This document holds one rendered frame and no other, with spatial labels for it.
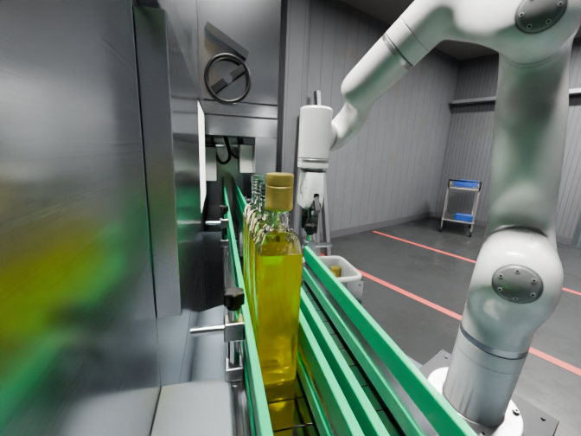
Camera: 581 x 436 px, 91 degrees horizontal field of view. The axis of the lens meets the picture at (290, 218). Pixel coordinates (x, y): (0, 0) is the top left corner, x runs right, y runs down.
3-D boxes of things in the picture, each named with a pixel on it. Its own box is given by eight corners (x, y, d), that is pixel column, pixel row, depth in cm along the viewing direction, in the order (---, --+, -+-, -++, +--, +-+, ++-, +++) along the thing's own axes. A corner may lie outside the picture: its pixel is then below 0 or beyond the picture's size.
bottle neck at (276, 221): (264, 224, 37) (265, 188, 36) (286, 223, 38) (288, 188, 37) (268, 230, 35) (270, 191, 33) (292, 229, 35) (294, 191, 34)
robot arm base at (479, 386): (458, 361, 78) (475, 302, 72) (540, 424, 62) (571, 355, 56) (408, 385, 70) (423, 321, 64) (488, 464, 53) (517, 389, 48)
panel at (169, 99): (199, 195, 120) (196, 110, 112) (206, 195, 121) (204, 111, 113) (156, 318, 35) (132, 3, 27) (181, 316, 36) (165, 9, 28)
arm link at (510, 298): (527, 335, 61) (565, 230, 54) (530, 394, 47) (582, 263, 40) (463, 311, 68) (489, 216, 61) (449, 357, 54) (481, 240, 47)
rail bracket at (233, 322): (194, 372, 41) (190, 286, 38) (242, 365, 42) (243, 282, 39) (191, 394, 37) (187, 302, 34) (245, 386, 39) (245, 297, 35)
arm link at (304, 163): (294, 157, 80) (293, 168, 81) (302, 158, 72) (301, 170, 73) (322, 158, 82) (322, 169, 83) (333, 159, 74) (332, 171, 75)
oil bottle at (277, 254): (251, 357, 43) (253, 221, 38) (287, 352, 45) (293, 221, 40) (256, 387, 38) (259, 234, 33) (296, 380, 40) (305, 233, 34)
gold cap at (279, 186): (264, 205, 37) (264, 171, 36) (290, 206, 38) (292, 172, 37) (264, 211, 34) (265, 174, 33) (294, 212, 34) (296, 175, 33)
